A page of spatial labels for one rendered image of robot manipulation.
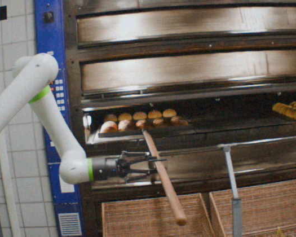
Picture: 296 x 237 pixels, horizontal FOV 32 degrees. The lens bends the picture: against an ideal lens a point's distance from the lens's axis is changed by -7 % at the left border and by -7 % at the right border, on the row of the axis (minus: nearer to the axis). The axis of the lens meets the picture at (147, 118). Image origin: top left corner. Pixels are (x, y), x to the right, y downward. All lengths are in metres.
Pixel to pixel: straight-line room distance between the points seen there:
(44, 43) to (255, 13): 1.19
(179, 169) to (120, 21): 0.86
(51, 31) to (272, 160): 1.44
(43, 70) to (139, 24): 1.07
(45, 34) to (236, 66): 1.06
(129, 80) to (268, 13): 0.89
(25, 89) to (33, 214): 1.29
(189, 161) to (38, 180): 0.86
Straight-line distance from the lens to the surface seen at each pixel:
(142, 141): 2.98
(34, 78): 1.98
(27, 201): 3.10
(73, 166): 2.15
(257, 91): 2.88
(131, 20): 2.96
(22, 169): 3.06
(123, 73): 2.95
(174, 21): 2.97
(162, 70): 2.95
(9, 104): 1.94
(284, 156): 3.13
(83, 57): 2.96
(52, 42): 2.94
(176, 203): 1.55
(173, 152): 2.62
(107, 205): 3.01
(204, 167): 3.03
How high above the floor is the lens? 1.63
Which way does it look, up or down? 7 degrees down
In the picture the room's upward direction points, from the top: 5 degrees counter-clockwise
